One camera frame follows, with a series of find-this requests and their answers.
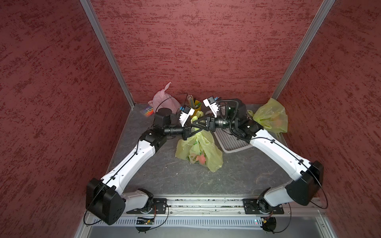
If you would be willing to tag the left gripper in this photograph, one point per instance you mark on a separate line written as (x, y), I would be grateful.
(187, 131)

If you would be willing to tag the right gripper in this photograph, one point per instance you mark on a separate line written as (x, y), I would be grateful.
(211, 124)

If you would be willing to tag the green avocado print bag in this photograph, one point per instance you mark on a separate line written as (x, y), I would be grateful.
(201, 143)

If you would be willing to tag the pink plastic bag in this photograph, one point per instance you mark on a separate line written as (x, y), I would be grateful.
(164, 100)

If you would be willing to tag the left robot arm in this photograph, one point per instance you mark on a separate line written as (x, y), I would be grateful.
(104, 196)

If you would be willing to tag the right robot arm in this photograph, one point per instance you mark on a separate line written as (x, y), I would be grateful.
(306, 177)

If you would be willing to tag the yellow pencil cup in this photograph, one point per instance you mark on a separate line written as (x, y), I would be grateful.
(197, 107)

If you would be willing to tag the pencils in cup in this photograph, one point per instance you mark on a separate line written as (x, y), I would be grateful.
(191, 102)

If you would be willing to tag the white plastic basket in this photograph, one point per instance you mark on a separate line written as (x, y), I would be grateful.
(229, 143)

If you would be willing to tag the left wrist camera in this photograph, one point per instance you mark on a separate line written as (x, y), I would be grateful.
(186, 112)

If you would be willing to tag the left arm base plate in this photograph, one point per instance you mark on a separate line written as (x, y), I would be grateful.
(153, 206)

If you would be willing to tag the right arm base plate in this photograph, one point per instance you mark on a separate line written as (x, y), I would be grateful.
(260, 207)

